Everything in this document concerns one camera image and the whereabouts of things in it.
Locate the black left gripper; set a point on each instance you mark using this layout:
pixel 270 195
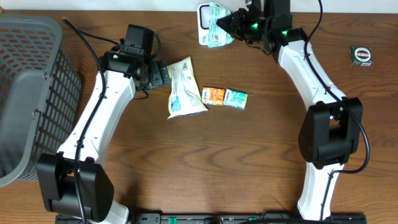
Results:
pixel 157 73

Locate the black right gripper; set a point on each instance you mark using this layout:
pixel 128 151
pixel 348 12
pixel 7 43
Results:
pixel 232 26

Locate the teal crinkled snack packet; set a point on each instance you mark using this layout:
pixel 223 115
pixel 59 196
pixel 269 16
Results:
pixel 217 37

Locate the large white wet-wipes pack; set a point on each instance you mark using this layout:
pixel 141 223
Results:
pixel 185 98

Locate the orange Kleenex tissue pack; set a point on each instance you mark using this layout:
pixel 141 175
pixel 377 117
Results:
pixel 212 96

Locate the green Kleenex tissue pack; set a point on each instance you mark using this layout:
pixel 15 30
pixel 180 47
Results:
pixel 235 99

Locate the small dark green box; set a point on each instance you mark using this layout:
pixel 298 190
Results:
pixel 361 56

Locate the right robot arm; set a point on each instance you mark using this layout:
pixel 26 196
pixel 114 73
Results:
pixel 331 127

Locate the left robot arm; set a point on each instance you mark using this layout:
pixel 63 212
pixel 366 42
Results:
pixel 73 182

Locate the white barcode scanner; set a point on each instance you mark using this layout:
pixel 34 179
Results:
pixel 203 18

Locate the grey plastic mesh basket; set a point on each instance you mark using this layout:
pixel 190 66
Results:
pixel 40 94

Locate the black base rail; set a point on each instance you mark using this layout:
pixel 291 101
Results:
pixel 268 217

